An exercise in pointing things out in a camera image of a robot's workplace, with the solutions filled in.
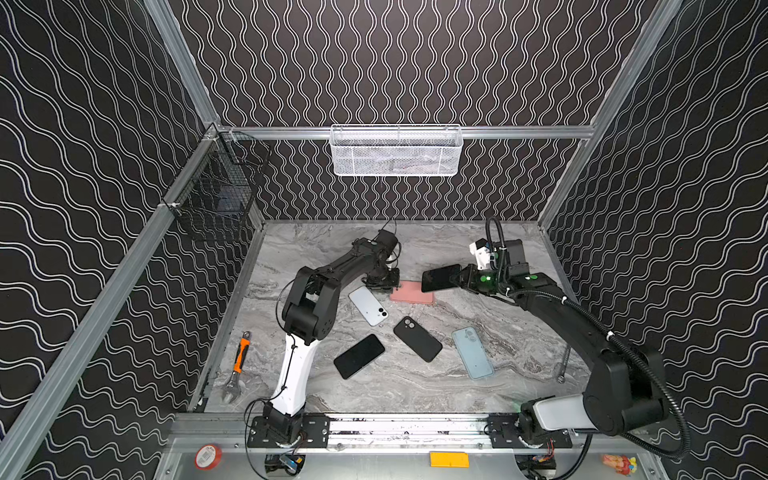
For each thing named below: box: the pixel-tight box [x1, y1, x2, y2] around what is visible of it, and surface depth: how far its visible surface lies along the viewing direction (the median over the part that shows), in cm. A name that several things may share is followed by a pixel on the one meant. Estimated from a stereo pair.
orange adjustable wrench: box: [222, 331, 251, 404], surface depth 86 cm
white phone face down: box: [348, 285, 389, 327], surface depth 98 cm
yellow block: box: [430, 452, 470, 468], surface depth 72 cm
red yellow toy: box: [602, 454, 637, 476], surface depth 70 cm
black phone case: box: [393, 316, 443, 363], surface depth 92 cm
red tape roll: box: [194, 444, 223, 471], surface depth 71 cm
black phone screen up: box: [333, 334, 385, 380], surface depth 89 cm
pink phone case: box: [390, 281, 434, 303], surface depth 100 cm
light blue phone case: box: [451, 326, 494, 380], surface depth 90 cm
